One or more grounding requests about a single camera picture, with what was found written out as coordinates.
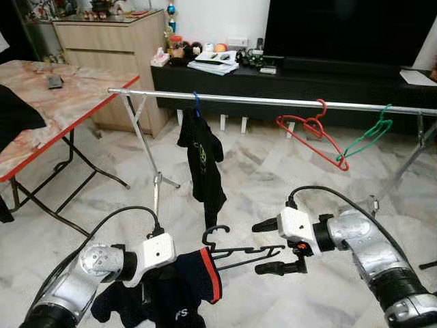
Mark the black printed T-shirt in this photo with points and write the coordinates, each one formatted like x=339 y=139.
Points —
x=205 y=164

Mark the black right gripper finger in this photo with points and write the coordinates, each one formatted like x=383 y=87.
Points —
x=273 y=268
x=266 y=225

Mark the white wall socket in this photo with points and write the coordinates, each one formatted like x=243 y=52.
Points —
x=237 y=42

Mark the trophy with blue ornament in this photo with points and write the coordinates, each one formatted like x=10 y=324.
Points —
x=171 y=24

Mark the white paper sheet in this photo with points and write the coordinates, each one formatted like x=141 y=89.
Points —
x=418 y=77

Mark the black television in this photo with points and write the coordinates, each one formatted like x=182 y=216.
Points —
x=348 y=31

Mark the black plush toy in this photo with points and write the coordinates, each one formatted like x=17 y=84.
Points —
x=194 y=53

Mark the pink tissue box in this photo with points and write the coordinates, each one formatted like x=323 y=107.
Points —
x=160 y=59

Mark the marble-pattern folding table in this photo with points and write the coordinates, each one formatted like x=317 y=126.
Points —
x=61 y=109

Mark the light wooden cabinet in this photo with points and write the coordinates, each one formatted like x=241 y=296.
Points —
x=109 y=55

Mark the black soundbar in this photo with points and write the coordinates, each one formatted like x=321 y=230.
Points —
x=341 y=65

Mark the dark small ornament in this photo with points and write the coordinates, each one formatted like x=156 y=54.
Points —
x=251 y=58

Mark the paper stack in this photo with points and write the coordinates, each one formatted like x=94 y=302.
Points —
x=208 y=66

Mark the silver metal clothes rack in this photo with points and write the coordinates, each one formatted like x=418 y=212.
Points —
x=273 y=101

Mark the dark shorts with red trim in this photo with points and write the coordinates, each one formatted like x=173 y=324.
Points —
x=164 y=294

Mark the red-lid jar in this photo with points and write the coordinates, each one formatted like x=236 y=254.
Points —
x=176 y=48

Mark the blue hanger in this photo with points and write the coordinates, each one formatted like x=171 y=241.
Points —
x=196 y=102

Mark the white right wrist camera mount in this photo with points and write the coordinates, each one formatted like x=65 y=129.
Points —
x=299 y=225

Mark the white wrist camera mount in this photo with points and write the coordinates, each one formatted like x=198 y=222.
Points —
x=299 y=225
x=157 y=253

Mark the green hanger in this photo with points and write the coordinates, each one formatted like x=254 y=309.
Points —
x=382 y=126

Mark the black plastic hanger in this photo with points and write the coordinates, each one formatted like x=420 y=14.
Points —
x=239 y=251

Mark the small white remote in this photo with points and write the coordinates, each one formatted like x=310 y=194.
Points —
x=268 y=70

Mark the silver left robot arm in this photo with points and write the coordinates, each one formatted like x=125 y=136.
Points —
x=75 y=287

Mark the black TV console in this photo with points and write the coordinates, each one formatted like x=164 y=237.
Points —
x=307 y=89

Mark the black cloth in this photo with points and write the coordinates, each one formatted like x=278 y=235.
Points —
x=17 y=119

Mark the red hanger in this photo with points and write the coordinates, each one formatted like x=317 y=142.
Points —
x=343 y=164

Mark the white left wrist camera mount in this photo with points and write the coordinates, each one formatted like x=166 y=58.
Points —
x=157 y=253

